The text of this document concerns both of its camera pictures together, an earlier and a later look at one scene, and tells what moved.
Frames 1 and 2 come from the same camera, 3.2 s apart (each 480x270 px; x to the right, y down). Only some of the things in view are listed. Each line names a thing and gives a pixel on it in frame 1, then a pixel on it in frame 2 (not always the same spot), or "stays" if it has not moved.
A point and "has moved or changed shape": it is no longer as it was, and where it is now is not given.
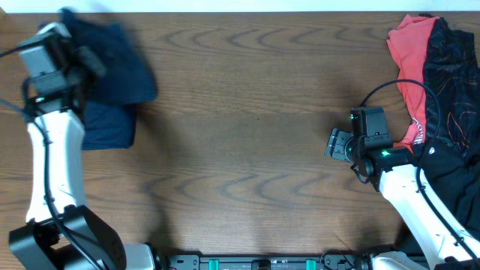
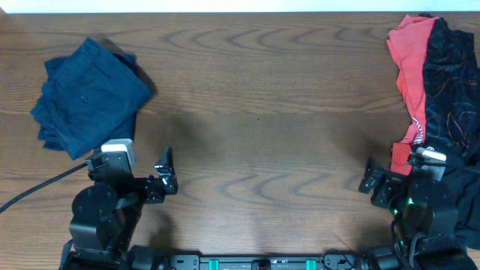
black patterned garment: [451, 67] stays
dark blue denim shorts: [111, 109] has moved or changed shape
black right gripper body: [338, 140] to [391, 193]
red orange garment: [406, 46] stays
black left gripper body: [82, 76] to [153, 193]
